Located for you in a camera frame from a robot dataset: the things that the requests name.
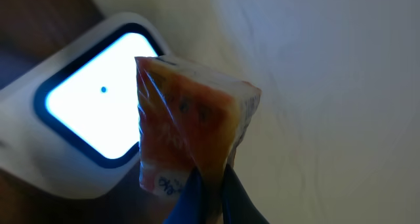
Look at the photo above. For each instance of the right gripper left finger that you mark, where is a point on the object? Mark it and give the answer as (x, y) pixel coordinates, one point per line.
(192, 204)

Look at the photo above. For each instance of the small orange box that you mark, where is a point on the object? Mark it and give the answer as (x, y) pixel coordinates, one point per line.
(190, 117)

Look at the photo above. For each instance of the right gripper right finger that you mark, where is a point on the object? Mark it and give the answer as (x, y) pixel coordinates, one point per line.
(237, 206)

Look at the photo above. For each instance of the white barcode scanner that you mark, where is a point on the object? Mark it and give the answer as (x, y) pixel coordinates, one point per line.
(69, 126)

